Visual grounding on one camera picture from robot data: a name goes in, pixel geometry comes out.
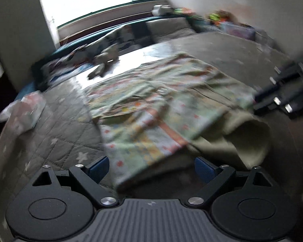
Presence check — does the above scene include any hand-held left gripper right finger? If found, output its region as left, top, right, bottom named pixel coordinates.
left=187, top=156, right=284, bottom=207

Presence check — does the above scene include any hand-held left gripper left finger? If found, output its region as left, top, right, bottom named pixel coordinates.
left=19, top=156, right=119, bottom=207

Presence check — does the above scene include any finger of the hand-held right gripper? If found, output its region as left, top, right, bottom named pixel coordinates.
left=252, top=82, right=303, bottom=120
left=269, top=62, right=303, bottom=86

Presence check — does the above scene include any green orange printed garment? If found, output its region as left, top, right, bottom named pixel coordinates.
left=84, top=52, right=272, bottom=192

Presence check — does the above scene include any grey quilted star table cloth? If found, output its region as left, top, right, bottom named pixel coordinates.
left=0, top=29, right=303, bottom=242

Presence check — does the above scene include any clear plastic storage box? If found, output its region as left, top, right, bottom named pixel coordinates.
left=219, top=21, right=257, bottom=40

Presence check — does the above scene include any brown monkey plush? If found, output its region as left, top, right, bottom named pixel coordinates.
left=209, top=10, right=234, bottom=27

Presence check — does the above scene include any pink white tissue pack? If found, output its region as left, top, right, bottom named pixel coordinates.
left=0, top=91, right=47, bottom=135

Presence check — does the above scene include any white plush rabbit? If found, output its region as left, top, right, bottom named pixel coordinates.
left=87, top=43, right=120, bottom=79

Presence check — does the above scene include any small butterfly print pillow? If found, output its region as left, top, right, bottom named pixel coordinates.
left=49, top=44, right=96, bottom=67

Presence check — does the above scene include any orange green plush toy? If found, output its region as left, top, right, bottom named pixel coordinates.
left=174, top=8, right=194, bottom=17

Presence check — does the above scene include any grey pillow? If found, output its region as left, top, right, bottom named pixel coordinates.
left=146, top=17, right=196, bottom=44

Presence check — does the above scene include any teal sofa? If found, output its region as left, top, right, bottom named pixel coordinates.
left=14, top=13, right=200, bottom=99

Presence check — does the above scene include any large butterfly print pillow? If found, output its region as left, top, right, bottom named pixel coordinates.
left=95, top=26, right=135, bottom=53

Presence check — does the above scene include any black white plush panda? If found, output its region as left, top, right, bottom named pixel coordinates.
left=152, top=4, right=173, bottom=16

